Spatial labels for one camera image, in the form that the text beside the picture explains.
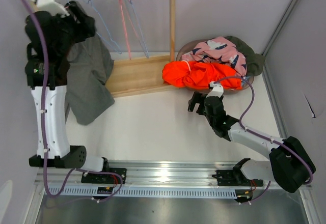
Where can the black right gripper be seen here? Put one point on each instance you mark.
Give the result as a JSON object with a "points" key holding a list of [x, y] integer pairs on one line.
{"points": [[197, 98]]}

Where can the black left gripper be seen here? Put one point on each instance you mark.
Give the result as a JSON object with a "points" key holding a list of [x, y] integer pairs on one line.
{"points": [[85, 28]]}

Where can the blue hanger of patterned shorts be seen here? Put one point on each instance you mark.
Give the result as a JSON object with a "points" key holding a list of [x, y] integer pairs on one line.
{"points": [[110, 41]]}

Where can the bright orange shorts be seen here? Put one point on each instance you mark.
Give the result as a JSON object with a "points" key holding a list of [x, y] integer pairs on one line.
{"points": [[197, 75]]}

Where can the pink hanger of blue shorts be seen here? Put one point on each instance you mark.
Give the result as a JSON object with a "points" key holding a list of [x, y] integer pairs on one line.
{"points": [[125, 29]]}

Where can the pink navy patterned shorts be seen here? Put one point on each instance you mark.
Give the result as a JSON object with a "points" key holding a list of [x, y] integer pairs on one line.
{"points": [[218, 50]]}

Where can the blue hanger of olive shorts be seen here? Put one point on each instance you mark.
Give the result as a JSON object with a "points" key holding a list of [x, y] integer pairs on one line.
{"points": [[138, 30]]}

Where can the grey shorts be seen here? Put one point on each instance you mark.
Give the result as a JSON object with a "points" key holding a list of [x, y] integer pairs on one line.
{"points": [[91, 65]]}

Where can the dark olive green shorts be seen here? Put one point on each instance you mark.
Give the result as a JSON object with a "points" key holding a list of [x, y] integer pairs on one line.
{"points": [[255, 61]]}

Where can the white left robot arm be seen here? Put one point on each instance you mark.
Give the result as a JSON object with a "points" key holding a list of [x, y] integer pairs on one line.
{"points": [[51, 37]]}

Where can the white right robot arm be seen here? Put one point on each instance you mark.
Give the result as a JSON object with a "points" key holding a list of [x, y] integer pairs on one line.
{"points": [[287, 163]]}

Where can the brown translucent plastic basket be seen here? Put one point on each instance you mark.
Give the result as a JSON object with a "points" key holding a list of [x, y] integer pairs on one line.
{"points": [[190, 46]]}

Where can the wooden clothes rack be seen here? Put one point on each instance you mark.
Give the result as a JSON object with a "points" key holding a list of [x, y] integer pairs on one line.
{"points": [[143, 75]]}

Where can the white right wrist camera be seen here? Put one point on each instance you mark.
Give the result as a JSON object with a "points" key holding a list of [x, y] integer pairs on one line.
{"points": [[216, 89]]}

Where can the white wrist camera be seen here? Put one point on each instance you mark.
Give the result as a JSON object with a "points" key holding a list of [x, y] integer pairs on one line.
{"points": [[53, 7], [216, 89]]}

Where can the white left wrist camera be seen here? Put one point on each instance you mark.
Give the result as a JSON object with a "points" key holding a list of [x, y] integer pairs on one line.
{"points": [[53, 7]]}

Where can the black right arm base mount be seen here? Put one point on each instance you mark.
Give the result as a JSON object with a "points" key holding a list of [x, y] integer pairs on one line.
{"points": [[235, 177]]}

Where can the aluminium mounting rail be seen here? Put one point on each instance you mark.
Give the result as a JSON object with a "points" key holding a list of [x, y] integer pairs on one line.
{"points": [[152, 174]]}

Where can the slotted grey cable duct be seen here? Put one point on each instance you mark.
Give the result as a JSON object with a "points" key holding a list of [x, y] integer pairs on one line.
{"points": [[157, 192]]}

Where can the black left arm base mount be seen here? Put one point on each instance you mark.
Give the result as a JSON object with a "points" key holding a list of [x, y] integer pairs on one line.
{"points": [[102, 178]]}

